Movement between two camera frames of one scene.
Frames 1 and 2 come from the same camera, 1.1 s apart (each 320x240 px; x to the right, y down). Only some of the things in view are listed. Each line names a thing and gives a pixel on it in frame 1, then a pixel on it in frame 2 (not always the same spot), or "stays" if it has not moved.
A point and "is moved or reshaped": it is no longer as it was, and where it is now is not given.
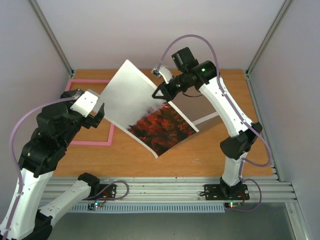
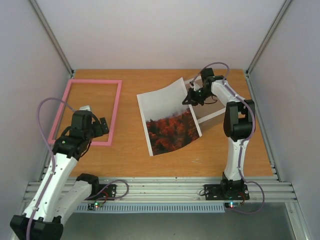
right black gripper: x=167 y=90 -> x=195 y=95
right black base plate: x=221 y=192 stays
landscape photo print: x=155 y=123 is moved or reshaped
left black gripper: x=95 y=120 -> x=100 y=131
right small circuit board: x=231 y=205 stays
